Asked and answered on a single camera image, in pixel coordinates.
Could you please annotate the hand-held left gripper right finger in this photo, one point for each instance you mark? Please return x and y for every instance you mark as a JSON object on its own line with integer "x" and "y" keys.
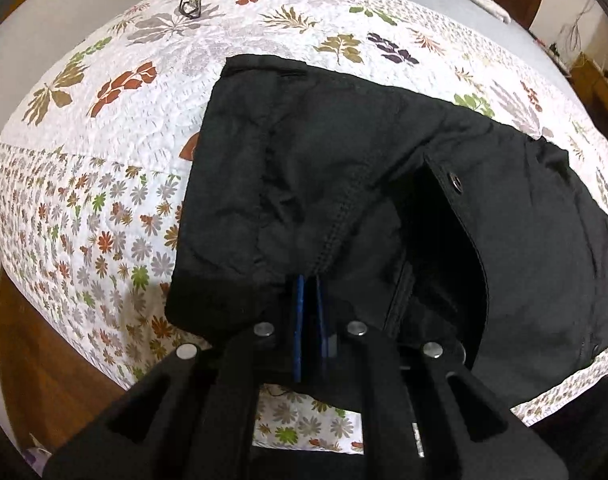
{"x": 318, "y": 310}

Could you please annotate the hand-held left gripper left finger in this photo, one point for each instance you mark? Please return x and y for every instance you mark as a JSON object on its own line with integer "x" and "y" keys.
{"x": 298, "y": 330}

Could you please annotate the black pants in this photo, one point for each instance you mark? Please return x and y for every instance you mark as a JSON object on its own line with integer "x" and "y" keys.
{"x": 334, "y": 160}

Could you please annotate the white floral quilt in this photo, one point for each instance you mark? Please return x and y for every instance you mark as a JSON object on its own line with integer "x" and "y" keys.
{"x": 109, "y": 185}

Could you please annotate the black eyeglasses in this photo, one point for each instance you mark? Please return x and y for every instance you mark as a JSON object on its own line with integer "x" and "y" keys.
{"x": 189, "y": 6}

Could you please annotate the white cloth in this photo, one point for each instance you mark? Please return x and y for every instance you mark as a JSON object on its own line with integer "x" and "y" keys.
{"x": 483, "y": 2}

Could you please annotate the wooden desk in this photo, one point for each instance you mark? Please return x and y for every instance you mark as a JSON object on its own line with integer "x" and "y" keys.
{"x": 598, "y": 95}

